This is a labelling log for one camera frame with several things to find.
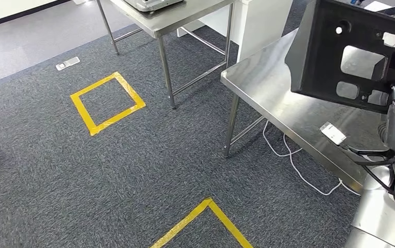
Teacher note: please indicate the black plastic panel part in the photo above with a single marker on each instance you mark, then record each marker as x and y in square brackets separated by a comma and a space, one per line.
[317, 61]

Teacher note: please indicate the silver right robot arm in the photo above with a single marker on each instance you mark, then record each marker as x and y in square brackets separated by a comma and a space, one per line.
[375, 212]

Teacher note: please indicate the stainless steel workbench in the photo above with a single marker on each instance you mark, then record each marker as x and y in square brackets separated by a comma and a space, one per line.
[269, 78]

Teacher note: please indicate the grey sheet metal part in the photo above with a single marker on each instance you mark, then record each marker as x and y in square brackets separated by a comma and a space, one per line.
[153, 4]

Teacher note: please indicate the stainless steel table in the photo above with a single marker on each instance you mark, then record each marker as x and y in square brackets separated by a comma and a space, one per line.
[170, 22]

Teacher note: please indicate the white cabinet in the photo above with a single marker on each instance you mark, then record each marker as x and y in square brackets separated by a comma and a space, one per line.
[262, 27]

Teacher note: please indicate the yellow floor tape square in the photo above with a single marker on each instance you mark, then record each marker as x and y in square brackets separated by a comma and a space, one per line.
[81, 113]

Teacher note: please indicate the white paper sheet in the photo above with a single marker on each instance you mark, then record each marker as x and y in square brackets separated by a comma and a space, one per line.
[375, 4]

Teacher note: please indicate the black handheld screen device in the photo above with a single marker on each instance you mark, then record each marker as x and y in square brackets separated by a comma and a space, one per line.
[392, 11]

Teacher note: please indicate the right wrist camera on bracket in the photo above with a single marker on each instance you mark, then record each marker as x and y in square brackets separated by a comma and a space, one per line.
[332, 133]

